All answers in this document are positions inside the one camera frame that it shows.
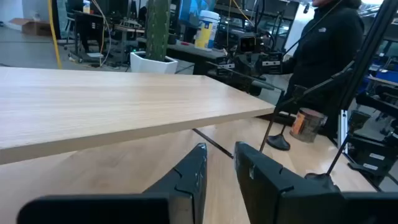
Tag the aluminium rig bracket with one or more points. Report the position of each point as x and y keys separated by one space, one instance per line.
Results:
x=344 y=127

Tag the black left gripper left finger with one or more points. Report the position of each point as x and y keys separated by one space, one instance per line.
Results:
x=186 y=193

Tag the tall black candlestick holder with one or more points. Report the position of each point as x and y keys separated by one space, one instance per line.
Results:
x=357 y=119

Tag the tall green cactus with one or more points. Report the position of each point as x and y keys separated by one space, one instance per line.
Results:
x=158 y=31

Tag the person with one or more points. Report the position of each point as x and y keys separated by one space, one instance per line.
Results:
x=326 y=53

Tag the black rig frame strut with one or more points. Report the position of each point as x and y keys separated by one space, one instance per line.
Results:
x=370 y=46

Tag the flower print candle jar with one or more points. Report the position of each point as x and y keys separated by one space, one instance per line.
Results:
x=306 y=126

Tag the blue storage bin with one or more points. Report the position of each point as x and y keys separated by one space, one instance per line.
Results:
x=387 y=76

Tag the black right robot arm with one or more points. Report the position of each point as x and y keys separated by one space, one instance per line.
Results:
x=267 y=43

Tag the black desk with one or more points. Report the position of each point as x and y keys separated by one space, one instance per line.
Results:
x=192 y=53

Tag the black workbench with equipment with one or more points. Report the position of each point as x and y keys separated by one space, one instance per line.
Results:
x=90 y=28

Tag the wooden shelf with black frame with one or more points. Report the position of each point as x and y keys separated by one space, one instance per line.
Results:
x=124 y=102

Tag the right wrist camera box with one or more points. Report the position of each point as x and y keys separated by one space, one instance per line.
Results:
x=247 y=43

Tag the black machine with white labels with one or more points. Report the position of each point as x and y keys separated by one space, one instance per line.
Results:
x=360 y=149

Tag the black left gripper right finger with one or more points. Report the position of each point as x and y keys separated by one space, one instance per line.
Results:
x=264 y=193

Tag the short black candlestick holder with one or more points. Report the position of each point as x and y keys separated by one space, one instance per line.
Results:
x=278 y=142

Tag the white plant pot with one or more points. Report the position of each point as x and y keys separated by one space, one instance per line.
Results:
x=152 y=65

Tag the white and yellow tub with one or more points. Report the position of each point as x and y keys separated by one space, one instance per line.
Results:
x=206 y=31

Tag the brown cardboard box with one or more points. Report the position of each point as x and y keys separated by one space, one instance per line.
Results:
x=34 y=26

